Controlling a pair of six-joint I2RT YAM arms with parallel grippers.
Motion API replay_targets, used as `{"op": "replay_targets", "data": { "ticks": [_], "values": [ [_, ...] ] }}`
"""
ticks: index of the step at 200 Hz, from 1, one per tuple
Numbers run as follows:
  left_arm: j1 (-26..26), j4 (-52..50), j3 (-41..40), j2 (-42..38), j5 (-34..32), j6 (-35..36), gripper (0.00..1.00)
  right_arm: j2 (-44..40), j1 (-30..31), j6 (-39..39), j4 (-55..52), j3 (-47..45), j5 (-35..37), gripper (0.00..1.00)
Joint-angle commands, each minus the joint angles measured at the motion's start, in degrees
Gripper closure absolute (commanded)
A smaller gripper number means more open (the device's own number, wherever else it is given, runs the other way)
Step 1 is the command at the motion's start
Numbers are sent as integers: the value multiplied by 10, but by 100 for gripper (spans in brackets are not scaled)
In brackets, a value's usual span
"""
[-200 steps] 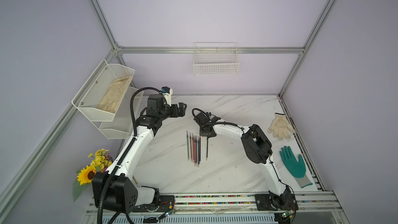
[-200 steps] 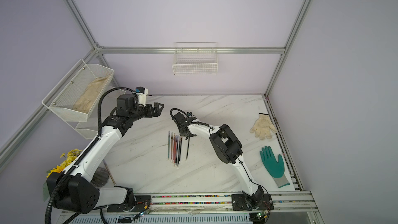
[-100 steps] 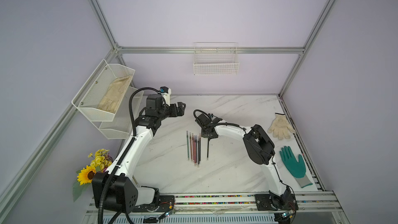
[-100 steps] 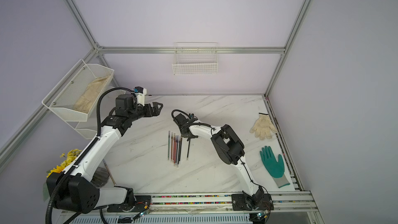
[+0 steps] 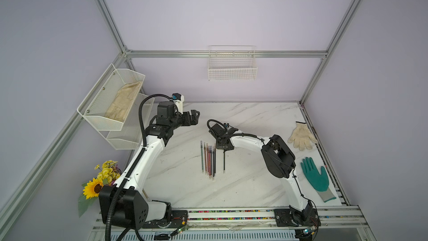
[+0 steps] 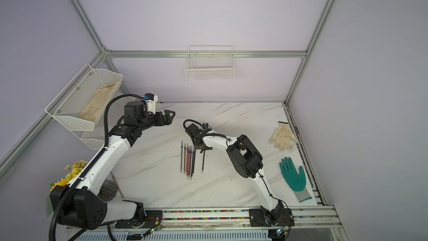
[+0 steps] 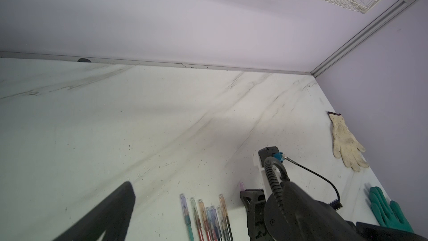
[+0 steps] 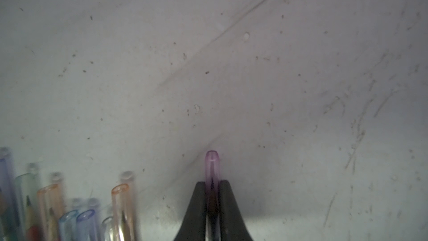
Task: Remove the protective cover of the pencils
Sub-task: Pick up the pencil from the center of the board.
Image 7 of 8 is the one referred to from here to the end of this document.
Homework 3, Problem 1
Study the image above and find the pencil with purple cap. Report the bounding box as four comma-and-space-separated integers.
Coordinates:
218, 194, 234, 241

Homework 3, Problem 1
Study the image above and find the cream knitted work glove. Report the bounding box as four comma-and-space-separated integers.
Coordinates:
327, 112, 370, 172

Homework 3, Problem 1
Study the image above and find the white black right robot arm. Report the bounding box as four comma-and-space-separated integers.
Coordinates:
240, 182, 424, 241

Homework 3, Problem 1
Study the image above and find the green rubber work glove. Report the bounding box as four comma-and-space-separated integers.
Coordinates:
368, 187, 414, 233

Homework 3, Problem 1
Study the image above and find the red pencil with orange cap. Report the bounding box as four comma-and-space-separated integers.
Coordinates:
198, 199, 212, 241

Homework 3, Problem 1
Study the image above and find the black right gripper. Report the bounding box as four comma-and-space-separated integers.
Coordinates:
240, 182, 364, 241

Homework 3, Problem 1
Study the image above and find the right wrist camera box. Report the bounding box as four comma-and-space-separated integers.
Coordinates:
253, 146, 284, 200

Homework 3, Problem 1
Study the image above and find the pencil with teal cap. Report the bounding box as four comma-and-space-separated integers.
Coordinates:
179, 194, 195, 241

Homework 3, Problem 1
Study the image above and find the red pencil with clear cap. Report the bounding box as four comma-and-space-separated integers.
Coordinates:
190, 197, 204, 241

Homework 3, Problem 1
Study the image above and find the aluminium frame profile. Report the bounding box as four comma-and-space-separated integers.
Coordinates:
311, 0, 418, 78

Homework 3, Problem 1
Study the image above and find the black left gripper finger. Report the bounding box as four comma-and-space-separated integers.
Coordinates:
55, 181, 136, 241

